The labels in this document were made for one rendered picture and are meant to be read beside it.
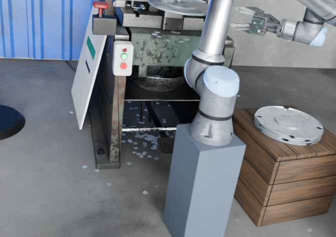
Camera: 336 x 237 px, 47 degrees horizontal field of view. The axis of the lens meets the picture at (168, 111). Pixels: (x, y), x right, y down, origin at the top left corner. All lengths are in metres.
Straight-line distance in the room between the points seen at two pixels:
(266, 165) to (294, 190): 0.18
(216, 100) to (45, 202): 0.86
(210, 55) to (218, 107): 0.19
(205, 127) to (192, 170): 0.15
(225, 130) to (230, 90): 0.14
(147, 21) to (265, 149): 0.76
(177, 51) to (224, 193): 0.68
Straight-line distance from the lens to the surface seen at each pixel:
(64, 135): 2.14
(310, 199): 1.79
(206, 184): 1.35
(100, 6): 1.61
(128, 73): 1.62
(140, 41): 1.70
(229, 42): 1.79
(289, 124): 1.71
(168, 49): 1.74
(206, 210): 1.43
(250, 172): 1.68
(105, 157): 1.91
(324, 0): 1.33
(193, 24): 1.83
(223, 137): 1.28
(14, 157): 1.98
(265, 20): 1.51
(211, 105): 1.24
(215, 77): 1.22
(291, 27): 1.52
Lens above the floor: 1.10
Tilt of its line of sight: 27 degrees down
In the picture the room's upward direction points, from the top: 8 degrees clockwise
